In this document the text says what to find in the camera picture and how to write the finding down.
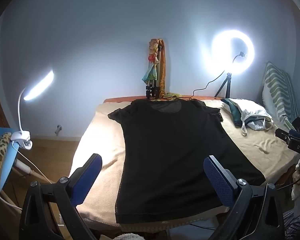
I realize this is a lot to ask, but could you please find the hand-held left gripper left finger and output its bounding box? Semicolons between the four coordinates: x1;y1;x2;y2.
19;153;103;240

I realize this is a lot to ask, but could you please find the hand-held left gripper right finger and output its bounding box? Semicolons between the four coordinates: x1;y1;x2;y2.
203;155;285;240

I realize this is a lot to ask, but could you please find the black t-shirt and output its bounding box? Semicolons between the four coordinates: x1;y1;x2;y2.
107;99;266;224

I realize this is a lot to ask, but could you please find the light blue cloth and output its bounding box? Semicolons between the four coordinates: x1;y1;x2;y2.
247;120;268;131

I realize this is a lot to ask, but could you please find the beige blanket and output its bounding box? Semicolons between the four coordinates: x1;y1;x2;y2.
68;99;300;233

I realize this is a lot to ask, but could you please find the white garment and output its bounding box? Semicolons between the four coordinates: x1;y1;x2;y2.
230;99;274;136

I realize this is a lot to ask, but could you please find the green striped pillow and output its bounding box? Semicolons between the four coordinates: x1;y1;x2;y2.
262;60;300;130

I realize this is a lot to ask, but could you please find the dark green cloth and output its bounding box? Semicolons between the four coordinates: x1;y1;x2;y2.
221;98;243;127

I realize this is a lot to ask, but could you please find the white fluffy cloth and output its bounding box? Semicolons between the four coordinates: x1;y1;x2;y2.
112;232;146;240

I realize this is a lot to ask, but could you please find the person's striped garment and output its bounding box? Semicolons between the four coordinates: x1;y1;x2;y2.
282;210;300;240

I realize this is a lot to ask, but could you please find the blue chair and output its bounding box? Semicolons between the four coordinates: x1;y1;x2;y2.
0;120;38;195

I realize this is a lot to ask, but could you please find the white clip lamp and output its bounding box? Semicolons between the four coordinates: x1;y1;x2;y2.
10;70;55;150

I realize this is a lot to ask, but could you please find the folded silver tripod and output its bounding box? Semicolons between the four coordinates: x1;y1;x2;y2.
145;44;164;100

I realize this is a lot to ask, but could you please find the orange patterned scarf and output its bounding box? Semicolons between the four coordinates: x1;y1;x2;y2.
151;38;183;98

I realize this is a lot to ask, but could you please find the cloth doll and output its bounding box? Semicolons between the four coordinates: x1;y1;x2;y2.
141;39;160;83

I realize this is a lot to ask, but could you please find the black floor cable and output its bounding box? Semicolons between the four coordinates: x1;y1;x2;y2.
189;223;217;231

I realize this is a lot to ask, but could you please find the white lamp cable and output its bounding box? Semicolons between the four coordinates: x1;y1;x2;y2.
0;142;63;227

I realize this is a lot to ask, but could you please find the black ring light cable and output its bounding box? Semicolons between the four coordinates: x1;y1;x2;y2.
182;79;226;100

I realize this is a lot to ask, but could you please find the ring light on black tripod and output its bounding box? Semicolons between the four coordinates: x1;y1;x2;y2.
202;29;256;98

